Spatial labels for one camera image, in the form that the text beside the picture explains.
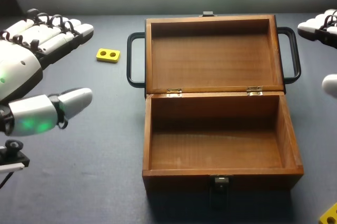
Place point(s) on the yellow block with holes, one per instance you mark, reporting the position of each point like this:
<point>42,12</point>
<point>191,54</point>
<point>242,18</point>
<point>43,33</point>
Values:
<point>329,216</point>

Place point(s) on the orange wooden box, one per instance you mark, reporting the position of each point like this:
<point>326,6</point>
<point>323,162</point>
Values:
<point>213,58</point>

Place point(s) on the yellow two-hole block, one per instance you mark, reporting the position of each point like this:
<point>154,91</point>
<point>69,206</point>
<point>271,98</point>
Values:
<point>108,55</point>

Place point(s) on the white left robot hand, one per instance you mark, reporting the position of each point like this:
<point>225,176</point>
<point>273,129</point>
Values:
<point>23,61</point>

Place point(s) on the grey table cloth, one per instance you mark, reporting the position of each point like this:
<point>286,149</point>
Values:
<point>92,168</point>

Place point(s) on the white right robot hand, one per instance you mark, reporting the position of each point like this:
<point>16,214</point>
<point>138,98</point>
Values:
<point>314,28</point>

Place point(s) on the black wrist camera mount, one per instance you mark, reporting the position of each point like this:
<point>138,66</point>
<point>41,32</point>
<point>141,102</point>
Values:
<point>13,157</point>

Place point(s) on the brown wooden box base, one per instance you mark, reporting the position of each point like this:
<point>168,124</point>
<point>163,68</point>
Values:
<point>216,150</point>

